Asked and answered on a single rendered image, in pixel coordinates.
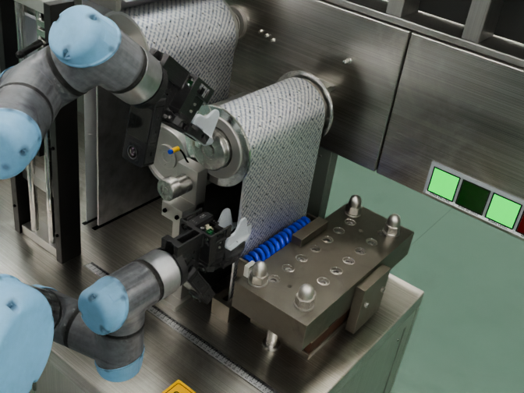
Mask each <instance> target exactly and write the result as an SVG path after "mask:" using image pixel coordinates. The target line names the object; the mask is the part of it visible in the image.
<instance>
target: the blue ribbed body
mask: <svg viewBox="0 0 524 393"><path fill-rule="evenodd" d="M311 221H312V219H311V218H308V217H306V216H303V217H301V218H300V219H298V220H296V222H293V223H292V224H291V225H289V226H288V227H287V228H284V229H283V230H282V231H281V232H279V233H278V234H277V235H274V236H273V238H269V240H268V241H265V242H264V243H263V244H260V245H259V246H258V248H257V247H256V248H254V249H253V251H249V252H248V254H246V255H244V256H243V259H244V260H246V261H248V262H250V261H251V260H253V261H254V262H257V261H258V260H262V261H265V260H266V259H267V258H268V257H270V256H272V255H273V254H274V253H276V252H278V251H279V250H280V249H281V248H283V247H284V246H286V245H288V244H289V243H290V242H291V240H292V234H294V233H295V232H297V231H299V230H300V229H301V228H303V227H304V226H306V225H307V224H309V223H310V222H311Z"/></svg>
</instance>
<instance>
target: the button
mask: <svg viewBox="0 0 524 393"><path fill-rule="evenodd" d="M162 393H196V392H195V391H194V390H192V389H191V388H189V387H188V386H187V385H185V384H184V383H182V382H181V381H180V380H177V381H176V382H175V383H174V384H172V385H171V386H170V387H168V388H167V389H165V390H164V391H163V392H162Z"/></svg>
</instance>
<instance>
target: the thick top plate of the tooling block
mask: <svg viewBox="0 0 524 393"><path fill-rule="evenodd" d="M345 208H346V204H345V205H343V206H342V207H340V208H339V209H337V210H336V211H335V212H333V213H332V214H330V215H329V216H327V217H326V218H325V220H326V221H328V224H327V228H326V229H325V230H323V231H322V232H321V233H320V234H318V235H316V236H315V237H314V238H312V239H311V240H310V241H309V242H307V243H306V244H304V245H303V246H301V247H300V246H297V245H296V244H294V243H292V242H290V243H289V244H288V245H286V246H284V247H283V248H281V249H280V250H279V251H278V252H276V253H274V254H273V255H272V256H270V257H268V258H267V259H266V260H265V261H264V263H265V264H266V265H267V273H268V279H267V280H268V283H267V286H265V287H263V288H260V289H259V288H254V287H253V286H251V285H250V284H249V283H248V278H246V277H245V276H242V277H240V278H239V279H237V280H236V281H235V285H234V291H233V297H232V306H233V307H234V308H236V309H237V310H239V311H240V312H242V313H244V314H245V315H247V316H248V317H249V318H251V319H252V320H255V321H256V322H257V323H258V324H260V325H262V326H263V327H265V328H266V329H268V330H269V331H271V332H273V333H274V334H276V335H277V336H278V337H280V338H282V339H283V340H285V341H286V342H288V343H289V344H291V345H293V346H294V347H296V348H297V349H298V350H300V351H302V350H303V349H305V348H306V347H307V346H308V345H309V344H310V343H311V342H312V341H313V340H314V339H315V338H316V337H317V336H318V335H319V334H321V333H322V332H323V331H324V330H325V329H326V328H327V327H328V326H329V325H331V324H332V323H333V322H334V321H335V320H336V319H337V318H338V317H340V316H341V315H342V314H343V313H344V312H345V311H346V310H347V309H348V308H349V307H350V306H351V305H352V301H353V297H354V294H355V290H356V286H357V285H358V284H359V283H361V282H362V281H363V280H364V279H365V278H366V277H368V276H369V275H370V274H371V273H372V272H373V271H375V270H376V269H377V268H378V267H379V266H380V265H382V264H384V265H386V266H388V267H390V268H391V269H392V268H393V267H394V266H395V265H396V264H397V263H398V262H399V261H401V260H402V259H403V258H404V257H405V256H406V255H407V254H408V252H409V247H410V245H411V242H412V238H413V235H414V232H413V231H411V230H409V229H407V228H405V227H403V226H402V227H401V229H400V235H399V236H398V237H389V236H387V235H385V234H384V233H383V232H382V230H383V227H384V225H385V222H386V221H388V219H387V218H385V217H383V216H381V215H379V214H377V213H375V212H373V211H371V210H369V209H367V208H365V207H362V210H361V215H360V216H359V217H358V218H352V217H349V216H348V215H346V214H345ZM303 284H310V285H312V287H313V290H314V294H313V296H314V297H315V300H314V308H313V309H312V310H311V311H309V312H302V311H299V310H297V309H296V308H295V307H294V305H293V302H294V299H295V297H296V293H297V292H299V288H300V287H301V285H303Z"/></svg>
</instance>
